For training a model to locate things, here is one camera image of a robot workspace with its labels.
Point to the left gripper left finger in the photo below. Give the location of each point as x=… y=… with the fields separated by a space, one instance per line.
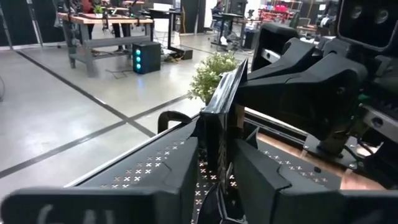
x=124 y=205

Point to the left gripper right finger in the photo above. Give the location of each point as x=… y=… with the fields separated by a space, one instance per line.
x=295 y=208

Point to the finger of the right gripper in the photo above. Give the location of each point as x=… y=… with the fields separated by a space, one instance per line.
x=295 y=56
x=311 y=93

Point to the black round bowl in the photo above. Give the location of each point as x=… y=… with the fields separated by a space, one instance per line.
x=222 y=130

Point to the black perforated metal riser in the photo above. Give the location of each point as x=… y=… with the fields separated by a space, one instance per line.
x=133 y=161

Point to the red storage shelves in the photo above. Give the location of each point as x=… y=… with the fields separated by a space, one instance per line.
x=276 y=11

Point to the black background desk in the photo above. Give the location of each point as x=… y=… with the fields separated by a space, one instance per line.
x=231 y=21

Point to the green potted plant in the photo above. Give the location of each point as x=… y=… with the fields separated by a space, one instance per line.
x=211 y=74

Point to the black tall cabinet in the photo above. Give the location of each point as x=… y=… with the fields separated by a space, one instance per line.
x=189 y=15

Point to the black standing desk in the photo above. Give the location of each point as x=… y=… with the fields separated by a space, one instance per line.
x=171 y=31

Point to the black computer tower lit fans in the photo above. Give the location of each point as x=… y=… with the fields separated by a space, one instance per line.
x=146 y=57

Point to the wooden workbench grey legs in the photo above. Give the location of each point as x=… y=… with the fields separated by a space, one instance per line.
x=115 y=42

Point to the small potted plant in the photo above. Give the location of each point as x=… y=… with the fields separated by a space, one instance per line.
x=99 y=8

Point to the black partition panels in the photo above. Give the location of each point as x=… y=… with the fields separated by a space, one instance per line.
x=46 y=21

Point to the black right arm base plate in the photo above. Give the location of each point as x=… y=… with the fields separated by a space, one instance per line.
x=329 y=157

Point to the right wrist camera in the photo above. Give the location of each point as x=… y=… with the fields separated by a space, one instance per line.
x=367 y=25

